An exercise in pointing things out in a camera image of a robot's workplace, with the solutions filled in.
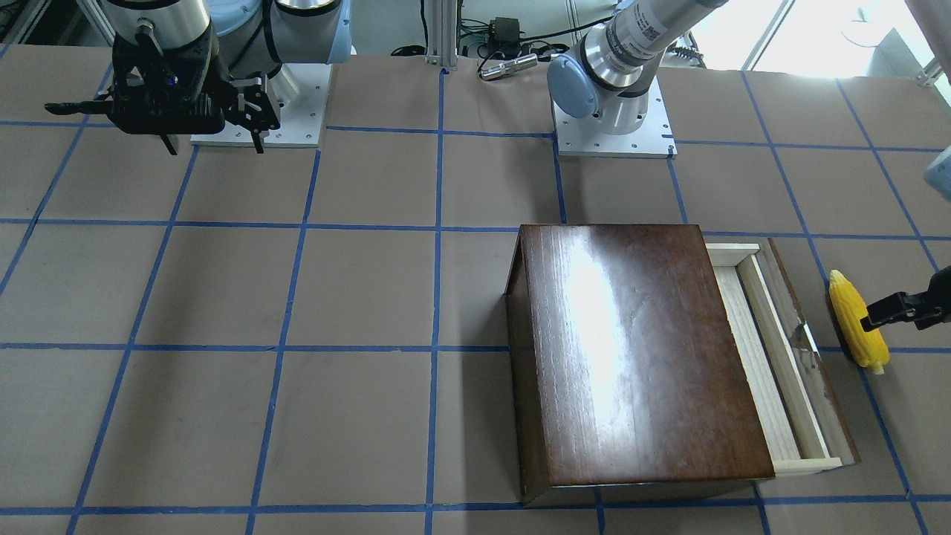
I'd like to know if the black idle gripper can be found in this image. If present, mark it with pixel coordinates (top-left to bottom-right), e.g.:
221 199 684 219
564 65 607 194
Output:
45 21 281 155

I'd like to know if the yellow corn cob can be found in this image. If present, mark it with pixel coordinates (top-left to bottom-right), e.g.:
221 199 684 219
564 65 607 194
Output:
828 270 890 375

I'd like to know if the light wooden drawer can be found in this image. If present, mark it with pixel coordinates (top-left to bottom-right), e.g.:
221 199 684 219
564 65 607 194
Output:
707 239 860 477

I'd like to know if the dark wooden drawer cabinet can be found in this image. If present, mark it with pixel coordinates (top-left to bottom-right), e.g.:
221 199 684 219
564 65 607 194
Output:
504 224 776 508

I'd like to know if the brown paper grid mat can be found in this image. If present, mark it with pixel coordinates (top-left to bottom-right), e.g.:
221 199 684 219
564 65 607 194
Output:
1 45 949 534

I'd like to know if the black power supply box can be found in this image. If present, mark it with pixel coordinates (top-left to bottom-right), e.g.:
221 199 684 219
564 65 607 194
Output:
488 17 521 48

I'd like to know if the silver cylinder connector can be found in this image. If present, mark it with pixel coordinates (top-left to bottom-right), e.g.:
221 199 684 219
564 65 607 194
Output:
478 53 538 82

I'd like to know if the aluminium frame post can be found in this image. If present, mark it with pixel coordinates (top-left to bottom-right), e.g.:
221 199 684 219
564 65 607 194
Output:
422 0 459 74

